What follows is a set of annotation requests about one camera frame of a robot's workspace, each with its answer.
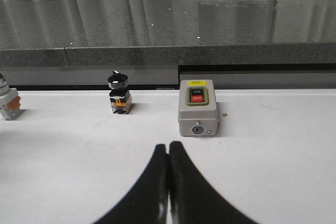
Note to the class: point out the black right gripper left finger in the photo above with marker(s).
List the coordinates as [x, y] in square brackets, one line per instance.
[146, 201]

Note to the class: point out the grey stone counter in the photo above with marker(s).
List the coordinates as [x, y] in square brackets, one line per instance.
[239, 44]

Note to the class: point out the black rotary selector switch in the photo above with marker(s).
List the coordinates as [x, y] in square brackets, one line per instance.
[120, 97]

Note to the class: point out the grey on-off switch box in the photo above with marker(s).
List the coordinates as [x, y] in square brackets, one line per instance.
[197, 109]

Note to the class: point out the green pushbutton switch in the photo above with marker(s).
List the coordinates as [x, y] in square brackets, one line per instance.
[10, 100]

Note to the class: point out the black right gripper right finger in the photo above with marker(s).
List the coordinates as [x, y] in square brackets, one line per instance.
[193, 199]

